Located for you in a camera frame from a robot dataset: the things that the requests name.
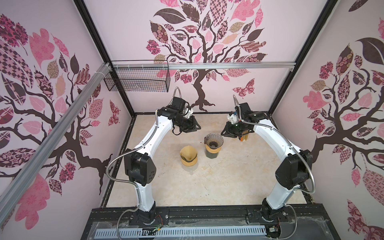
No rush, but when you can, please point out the orange coffee filter pack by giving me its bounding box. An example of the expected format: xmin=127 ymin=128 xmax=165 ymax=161
xmin=240 ymin=132 xmax=249 ymax=142

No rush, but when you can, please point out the grey glass dripper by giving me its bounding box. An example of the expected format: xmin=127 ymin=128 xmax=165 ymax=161
xmin=204 ymin=133 xmax=224 ymax=150

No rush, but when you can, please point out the grey glass measuring cup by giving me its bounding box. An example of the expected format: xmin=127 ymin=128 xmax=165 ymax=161
xmin=205 ymin=152 xmax=219 ymax=159

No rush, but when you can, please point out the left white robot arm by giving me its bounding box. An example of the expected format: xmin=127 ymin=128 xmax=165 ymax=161
xmin=124 ymin=108 xmax=201 ymax=223

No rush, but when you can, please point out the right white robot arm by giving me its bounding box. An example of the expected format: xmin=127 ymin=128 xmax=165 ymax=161
xmin=221 ymin=112 xmax=316 ymax=222

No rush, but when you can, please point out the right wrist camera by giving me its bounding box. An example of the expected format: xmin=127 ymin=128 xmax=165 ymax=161
xmin=227 ymin=103 xmax=252 ymax=124

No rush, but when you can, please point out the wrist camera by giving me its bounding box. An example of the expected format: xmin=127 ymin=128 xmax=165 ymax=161
xmin=170 ymin=97 xmax=193 ymax=119
xmin=227 ymin=103 xmax=252 ymax=124

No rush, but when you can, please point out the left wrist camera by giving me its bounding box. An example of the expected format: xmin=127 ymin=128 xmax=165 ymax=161
xmin=170 ymin=97 xmax=193 ymax=119

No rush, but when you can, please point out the left metal cable conduit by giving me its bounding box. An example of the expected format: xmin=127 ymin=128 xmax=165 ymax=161
xmin=104 ymin=86 xmax=182 ymax=240

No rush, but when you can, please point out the metal cable conduit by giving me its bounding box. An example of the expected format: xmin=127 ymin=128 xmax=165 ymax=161
xmin=104 ymin=86 xmax=182 ymax=240
xmin=233 ymin=94 xmax=316 ymax=195

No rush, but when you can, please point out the rear aluminium rail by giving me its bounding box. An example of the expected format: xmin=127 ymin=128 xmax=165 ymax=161
xmin=113 ymin=61 xmax=296 ymax=70

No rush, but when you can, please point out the aluminium rail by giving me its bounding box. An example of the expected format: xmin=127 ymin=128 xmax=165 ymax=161
xmin=1 ymin=63 xmax=111 ymax=224
xmin=113 ymin=61 xmax=296 ymax=70

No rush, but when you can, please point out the black wire basket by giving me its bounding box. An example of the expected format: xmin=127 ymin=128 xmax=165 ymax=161
xmin=104 ymin=60 xmax=171 ymax=93

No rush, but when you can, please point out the right metal cable conduit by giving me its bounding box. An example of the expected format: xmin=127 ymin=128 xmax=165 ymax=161
xmin=233 ymin=94 xmax=316 ymax=195

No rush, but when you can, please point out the white slotted cable duct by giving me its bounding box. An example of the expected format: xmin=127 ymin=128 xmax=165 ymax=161
xmin=93 ymin=225 xmax=268 ymax=240

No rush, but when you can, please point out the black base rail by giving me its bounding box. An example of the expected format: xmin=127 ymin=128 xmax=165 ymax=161
xmin=82 ymin=204 xmax=339 ymax=240

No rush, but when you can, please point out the left aluminium rail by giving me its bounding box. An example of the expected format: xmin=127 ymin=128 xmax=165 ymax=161
xmin=1 ymin=63 xmax=111 ymax=224

